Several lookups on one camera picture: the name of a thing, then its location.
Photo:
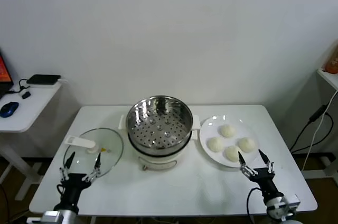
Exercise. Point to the blue computer mouse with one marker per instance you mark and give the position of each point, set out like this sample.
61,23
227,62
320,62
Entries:
9,109

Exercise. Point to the stainless steel steamer basket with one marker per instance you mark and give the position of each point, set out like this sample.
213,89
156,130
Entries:
158,129

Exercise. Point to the black laptop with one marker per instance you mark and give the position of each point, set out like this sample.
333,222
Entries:
4,76

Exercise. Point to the white side table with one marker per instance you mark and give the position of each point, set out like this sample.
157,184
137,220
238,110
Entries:
26,118

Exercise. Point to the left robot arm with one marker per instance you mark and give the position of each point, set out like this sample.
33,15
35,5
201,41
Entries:
60,217

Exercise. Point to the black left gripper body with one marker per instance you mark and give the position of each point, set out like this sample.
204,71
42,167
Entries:
75,181

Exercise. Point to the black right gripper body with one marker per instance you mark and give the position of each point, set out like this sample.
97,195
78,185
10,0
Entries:
262,179

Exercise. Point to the white steamed baozi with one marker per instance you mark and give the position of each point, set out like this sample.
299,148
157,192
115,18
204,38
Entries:
247,144
227,130
232,154
215,144

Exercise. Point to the black inline power adapter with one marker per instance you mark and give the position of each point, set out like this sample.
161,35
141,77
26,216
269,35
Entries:
318,113

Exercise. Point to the black flat device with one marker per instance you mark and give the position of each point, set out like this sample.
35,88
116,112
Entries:
43,78

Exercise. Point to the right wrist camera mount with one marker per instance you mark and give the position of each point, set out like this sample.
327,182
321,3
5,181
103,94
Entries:
293,202

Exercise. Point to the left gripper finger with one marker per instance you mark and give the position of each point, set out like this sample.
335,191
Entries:
98,162
69,162

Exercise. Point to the white round plate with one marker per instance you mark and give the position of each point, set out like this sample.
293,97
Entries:
211,129

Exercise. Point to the small yellow tag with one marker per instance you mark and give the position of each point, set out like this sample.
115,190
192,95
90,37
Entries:
103,150

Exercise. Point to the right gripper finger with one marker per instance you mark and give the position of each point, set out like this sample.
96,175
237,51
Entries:
241,159
264,156

